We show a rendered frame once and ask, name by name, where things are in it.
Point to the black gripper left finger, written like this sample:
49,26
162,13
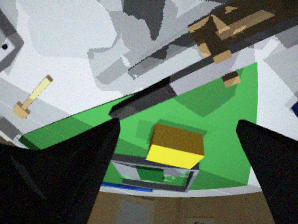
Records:
68,175

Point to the green flat mat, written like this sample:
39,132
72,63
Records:
212,110

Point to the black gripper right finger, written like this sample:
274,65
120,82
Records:
274,160

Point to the red putter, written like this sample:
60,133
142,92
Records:
245,52

